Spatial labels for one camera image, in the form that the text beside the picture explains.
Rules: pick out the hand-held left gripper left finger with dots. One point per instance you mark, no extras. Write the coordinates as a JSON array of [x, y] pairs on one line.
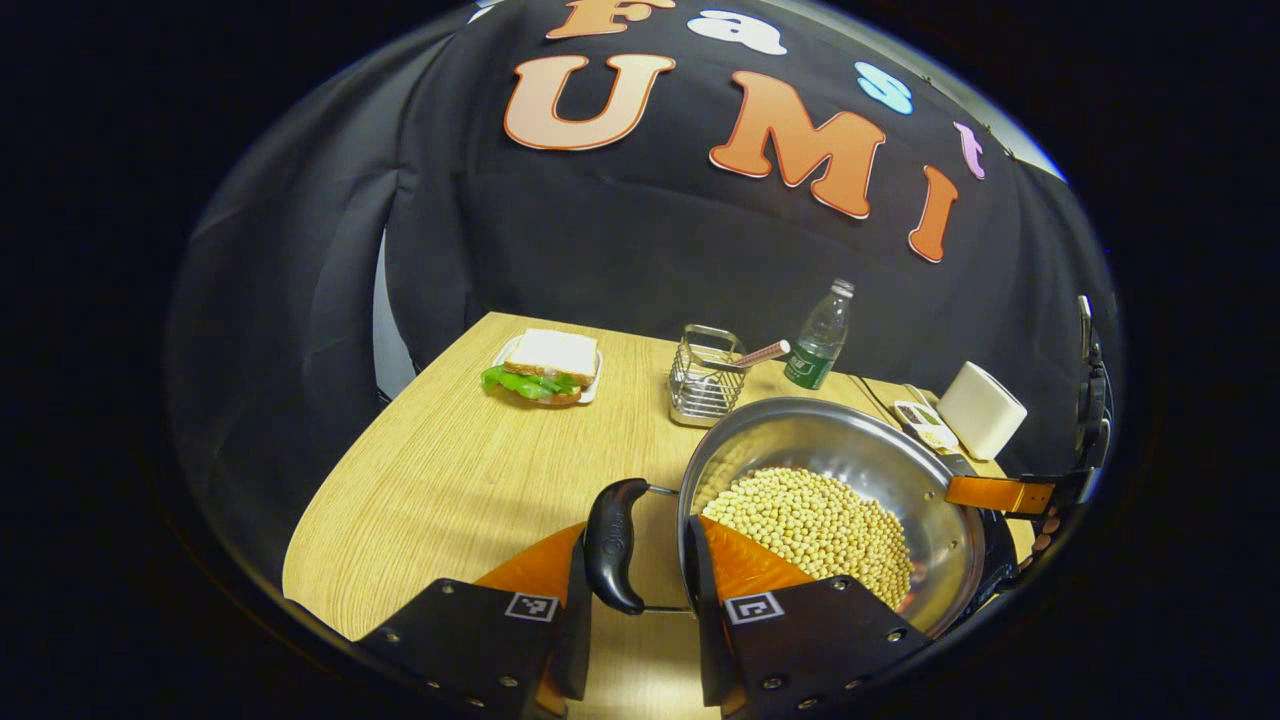
[[480, 640]]

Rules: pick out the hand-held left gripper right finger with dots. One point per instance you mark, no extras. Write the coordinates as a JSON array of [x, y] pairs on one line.
[[810, 640]]

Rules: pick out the pile of soybeans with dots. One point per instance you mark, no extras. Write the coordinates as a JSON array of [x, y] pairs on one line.
[[820, 520]]

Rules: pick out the black backdrop cloth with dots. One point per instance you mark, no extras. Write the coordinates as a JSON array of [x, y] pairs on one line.
[[620, 250]]

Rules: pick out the clear plastic water bottle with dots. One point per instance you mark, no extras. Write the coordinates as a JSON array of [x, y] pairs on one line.
[[820, 345]]

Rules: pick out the copper coloured tube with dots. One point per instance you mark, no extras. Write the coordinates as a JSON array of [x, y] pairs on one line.
[[765, 352]]

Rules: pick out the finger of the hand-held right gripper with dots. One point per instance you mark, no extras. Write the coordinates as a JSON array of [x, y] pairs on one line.
[[1042, 535], [1000, 494]]

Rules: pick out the sandwich with lettuce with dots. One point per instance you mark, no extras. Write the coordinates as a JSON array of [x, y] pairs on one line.
[[555, 352]]

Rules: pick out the white divided grain dish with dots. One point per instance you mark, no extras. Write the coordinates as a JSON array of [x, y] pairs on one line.
[[925, 425]]

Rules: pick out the black induction cooktop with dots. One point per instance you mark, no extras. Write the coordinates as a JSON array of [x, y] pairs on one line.
[[1000, 550]]

